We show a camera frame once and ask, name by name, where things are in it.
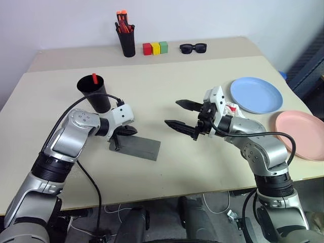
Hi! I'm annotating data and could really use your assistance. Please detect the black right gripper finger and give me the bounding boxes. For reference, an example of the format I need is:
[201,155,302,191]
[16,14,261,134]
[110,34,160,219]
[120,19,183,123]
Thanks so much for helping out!
[175,99,204,112]
[164,119,198,142]

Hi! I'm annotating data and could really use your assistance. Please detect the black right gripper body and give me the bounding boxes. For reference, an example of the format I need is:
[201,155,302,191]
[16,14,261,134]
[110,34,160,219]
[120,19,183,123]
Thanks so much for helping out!
[194,101,219,139]

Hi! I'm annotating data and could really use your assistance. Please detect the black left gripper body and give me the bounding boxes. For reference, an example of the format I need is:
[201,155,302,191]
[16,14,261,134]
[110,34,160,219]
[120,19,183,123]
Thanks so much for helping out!
[109,124,129,142]

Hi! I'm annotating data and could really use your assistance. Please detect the grey block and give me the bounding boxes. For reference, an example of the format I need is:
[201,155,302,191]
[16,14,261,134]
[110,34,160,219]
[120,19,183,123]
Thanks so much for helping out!
[108,133,162,161]

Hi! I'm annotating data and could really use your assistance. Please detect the crumpled white tissue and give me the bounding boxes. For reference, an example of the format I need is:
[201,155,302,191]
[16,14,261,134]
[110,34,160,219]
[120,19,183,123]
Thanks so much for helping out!
[224,102,248,119]

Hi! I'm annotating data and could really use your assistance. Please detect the black tapered cup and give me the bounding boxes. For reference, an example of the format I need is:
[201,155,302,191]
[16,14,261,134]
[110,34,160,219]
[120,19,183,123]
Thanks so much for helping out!
[76,74,112,114]

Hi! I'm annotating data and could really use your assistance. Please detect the blue round plate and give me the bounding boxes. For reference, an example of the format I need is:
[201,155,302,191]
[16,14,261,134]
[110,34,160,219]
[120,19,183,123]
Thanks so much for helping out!
[229,76,284,114]

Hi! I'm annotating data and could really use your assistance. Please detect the black sunglasses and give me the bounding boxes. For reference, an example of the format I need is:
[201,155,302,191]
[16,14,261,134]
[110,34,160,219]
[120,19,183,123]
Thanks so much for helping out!
[179,43,208,55]

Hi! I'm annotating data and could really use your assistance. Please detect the dark rounded shape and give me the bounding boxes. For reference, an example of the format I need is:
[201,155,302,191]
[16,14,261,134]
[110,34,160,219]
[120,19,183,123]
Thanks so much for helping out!
[177,196,222,243]
[116,206,150,243]

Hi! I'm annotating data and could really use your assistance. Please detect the black pen holder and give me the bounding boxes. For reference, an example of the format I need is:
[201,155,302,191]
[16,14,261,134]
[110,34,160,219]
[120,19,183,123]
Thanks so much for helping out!
[115,24,136,58]

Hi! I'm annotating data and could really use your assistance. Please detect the pink round plate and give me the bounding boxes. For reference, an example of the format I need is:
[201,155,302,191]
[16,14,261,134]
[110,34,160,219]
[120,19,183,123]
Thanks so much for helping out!
[275,110,324,161]

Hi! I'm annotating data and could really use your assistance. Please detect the red pen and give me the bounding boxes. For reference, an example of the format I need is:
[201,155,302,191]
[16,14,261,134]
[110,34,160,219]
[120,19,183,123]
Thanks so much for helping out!
[118,20,133,33]

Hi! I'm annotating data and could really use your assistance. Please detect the dark slatted radiator panel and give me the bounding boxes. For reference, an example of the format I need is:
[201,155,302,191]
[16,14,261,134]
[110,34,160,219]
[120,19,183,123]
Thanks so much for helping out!
[286,32,324,102]

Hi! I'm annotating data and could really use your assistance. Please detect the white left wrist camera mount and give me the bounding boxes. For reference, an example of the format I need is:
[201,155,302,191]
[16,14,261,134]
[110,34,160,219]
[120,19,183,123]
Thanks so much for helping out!
[107,103,135,141]

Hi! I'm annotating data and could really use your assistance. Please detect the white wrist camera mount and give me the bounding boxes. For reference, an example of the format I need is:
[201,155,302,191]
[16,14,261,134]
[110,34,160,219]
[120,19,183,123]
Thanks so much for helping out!
[202,86,227,139]
[107,103,135,141]

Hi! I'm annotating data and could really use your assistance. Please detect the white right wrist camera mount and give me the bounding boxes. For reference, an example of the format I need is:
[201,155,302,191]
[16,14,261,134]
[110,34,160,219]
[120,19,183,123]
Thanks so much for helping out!
[202,86,227,139]

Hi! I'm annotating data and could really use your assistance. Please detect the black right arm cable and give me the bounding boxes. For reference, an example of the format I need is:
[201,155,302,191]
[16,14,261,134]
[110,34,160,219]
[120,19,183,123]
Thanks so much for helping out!
[209,118,297,168]

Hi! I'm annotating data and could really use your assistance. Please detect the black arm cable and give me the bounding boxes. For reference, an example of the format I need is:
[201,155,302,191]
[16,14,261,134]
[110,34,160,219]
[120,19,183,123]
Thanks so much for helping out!
[37,93,125,243]
[209,118,297,168]

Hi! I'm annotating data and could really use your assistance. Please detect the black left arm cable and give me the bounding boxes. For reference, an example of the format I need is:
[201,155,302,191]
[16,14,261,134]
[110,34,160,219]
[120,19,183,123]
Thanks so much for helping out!
[37,93,125,243]

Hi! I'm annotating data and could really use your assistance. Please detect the white floor cable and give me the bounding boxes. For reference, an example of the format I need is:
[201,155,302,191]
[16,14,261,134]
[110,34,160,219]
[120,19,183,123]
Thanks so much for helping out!
[202,191,231,214]
[104,202,133,221]

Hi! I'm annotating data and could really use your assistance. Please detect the metal caster bracket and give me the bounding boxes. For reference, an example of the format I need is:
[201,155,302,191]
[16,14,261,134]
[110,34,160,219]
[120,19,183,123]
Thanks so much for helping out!
[226,209,238,223]

